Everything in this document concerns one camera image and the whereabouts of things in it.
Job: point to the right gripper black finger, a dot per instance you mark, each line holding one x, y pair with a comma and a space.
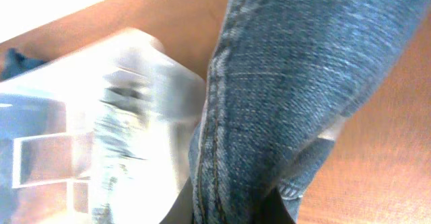
272, 210

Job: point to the medium blue jeans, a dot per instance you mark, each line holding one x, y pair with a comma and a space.
283, 79

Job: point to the dark blue taped knit garment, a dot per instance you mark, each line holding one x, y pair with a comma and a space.
17, 63

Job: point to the clear plastic storage bin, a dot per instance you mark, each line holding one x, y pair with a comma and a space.
100, 135

